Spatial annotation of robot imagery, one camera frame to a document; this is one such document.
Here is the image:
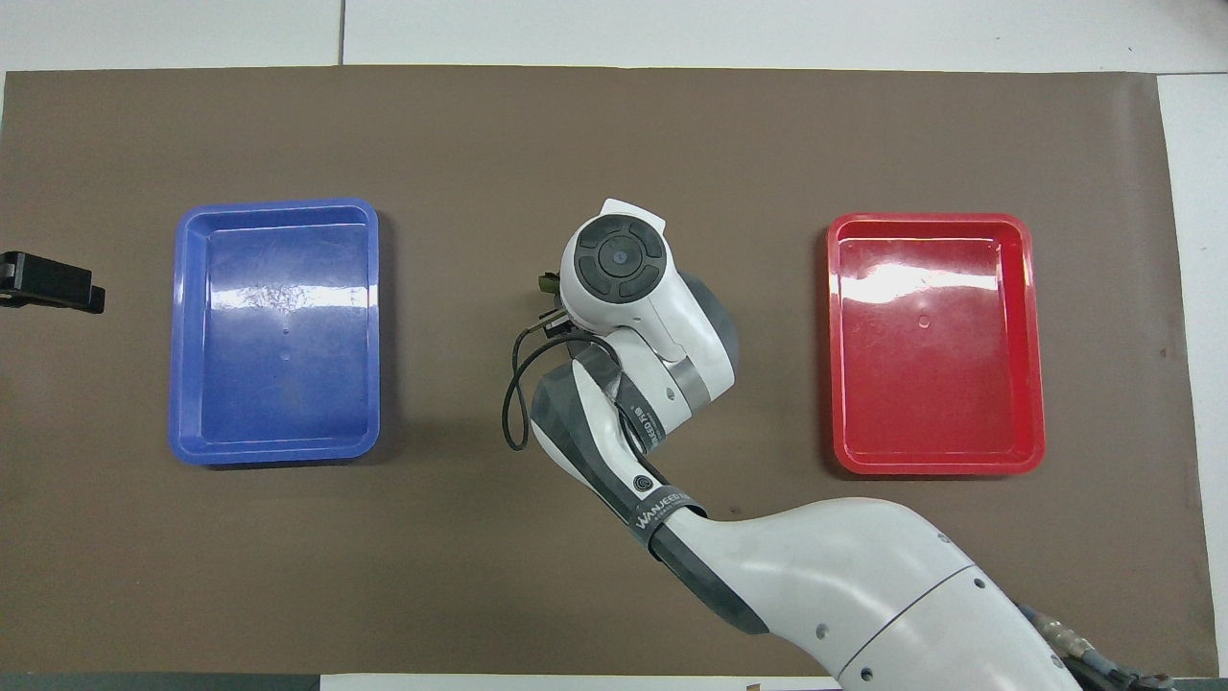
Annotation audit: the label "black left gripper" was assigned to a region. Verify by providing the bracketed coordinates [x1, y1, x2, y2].
[0, 251, 106, 315]

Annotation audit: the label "blue plastic tray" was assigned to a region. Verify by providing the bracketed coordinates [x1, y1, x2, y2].
[169, 198, 382, 467]

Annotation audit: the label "brown paper table mat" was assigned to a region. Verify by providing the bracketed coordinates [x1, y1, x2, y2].
[0, 65, 1219, 678]

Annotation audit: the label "red plastic tray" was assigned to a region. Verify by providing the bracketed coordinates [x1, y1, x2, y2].
[827, 212, 1047, 477]

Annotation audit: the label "grey arm cable connectors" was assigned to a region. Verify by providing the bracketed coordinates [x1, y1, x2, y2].
[1017, 600, 1179, 691]

